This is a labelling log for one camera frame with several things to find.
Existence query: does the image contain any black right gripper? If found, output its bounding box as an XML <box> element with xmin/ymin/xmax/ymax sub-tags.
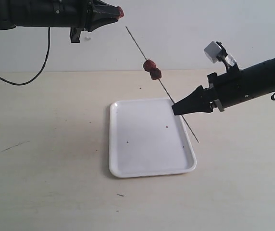
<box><xmin>172</xmin><ymin>67</ymin><xmax>248</xmax><ymax>116</ymax></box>

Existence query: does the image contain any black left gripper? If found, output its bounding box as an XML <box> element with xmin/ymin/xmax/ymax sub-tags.
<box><xmin>49</xmin><ymin>0</ymin><xmax>120</xmax><ymax>43</ymax></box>

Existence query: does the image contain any thin metal skewer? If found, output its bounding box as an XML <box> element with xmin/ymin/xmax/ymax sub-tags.
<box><xmin>125</xmin><ymin>26</ymin><xmax>200</xmax><ymax>143</ymax></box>

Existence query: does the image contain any dark brown rounded block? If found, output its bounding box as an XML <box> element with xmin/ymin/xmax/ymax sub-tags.
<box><xmin>150</xmin><ymin>68</ymin><xmax>162</xmax><ymax>80</ymax></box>

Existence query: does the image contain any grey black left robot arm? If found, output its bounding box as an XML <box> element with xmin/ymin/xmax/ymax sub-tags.
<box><xmin>0</xmin><ymin>0</ymin><xmax>124</xmax><ymax>43</ymax></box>

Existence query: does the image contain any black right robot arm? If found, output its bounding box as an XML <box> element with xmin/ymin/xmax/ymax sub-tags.
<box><xmin>172</xmin><ymin>58</ymin><xmax>275</xmax><ymax>116</ymax></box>

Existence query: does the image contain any white plastic tray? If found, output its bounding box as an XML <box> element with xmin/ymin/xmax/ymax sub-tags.
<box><xmin>109</xmin><ymin>98</ymin><xmax>197</xmax><ymax>178</ymax></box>

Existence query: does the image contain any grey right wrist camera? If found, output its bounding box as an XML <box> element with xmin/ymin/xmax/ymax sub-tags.
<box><xmin>203</xmin><ymin>40</ymin><xmax>239</xmax><ymax>70</ymax></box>

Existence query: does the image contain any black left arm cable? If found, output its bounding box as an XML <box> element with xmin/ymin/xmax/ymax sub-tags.
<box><xmin>0</xmin><ymin>26</ymin><xmax>51</xmax><ymax>85</ymax></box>

